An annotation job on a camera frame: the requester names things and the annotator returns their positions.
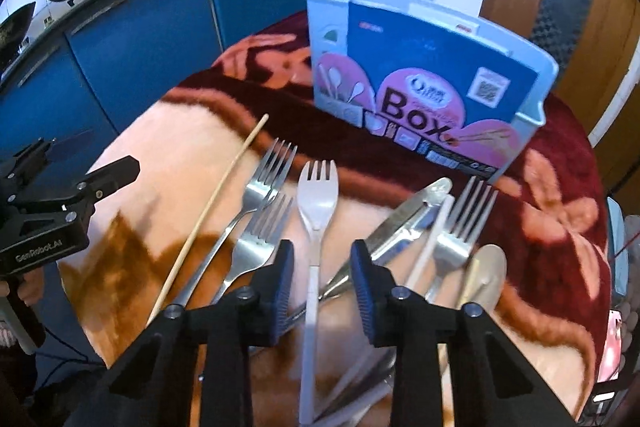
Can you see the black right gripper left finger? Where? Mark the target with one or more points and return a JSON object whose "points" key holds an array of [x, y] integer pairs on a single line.
{"points": [[151, 383]]}

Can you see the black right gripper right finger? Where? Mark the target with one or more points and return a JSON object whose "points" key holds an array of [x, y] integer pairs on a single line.
{"points": [[492, 382]]}

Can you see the beige plastic spoon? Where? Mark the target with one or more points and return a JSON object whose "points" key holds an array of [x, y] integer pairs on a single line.
{"points": [[484, 278]]}

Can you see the steel fork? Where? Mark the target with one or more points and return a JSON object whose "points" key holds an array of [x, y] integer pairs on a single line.
{"points": [[466, 220], [267, 178], [257, 242]]}

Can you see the white plastic fork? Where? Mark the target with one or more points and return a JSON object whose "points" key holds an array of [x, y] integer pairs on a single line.
{"points": [[317, 195]]}

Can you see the blue kitchen base cabinets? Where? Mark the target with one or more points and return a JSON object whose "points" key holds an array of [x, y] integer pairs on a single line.
{"points": [[101, 64]]}

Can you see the person's left hand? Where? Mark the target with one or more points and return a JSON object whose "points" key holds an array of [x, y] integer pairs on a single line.
{"points": [[18, 298]]}

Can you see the steel butter knife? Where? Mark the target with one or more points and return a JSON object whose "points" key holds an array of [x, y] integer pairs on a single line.
{"points": [[397, 232]]}

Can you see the red floral blanket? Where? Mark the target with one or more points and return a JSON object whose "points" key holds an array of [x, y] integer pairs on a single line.
{"points": [[198, 145]]}

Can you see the light blue utensil box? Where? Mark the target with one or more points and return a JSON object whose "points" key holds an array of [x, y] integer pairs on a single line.
{"points": [[458, 90]]}

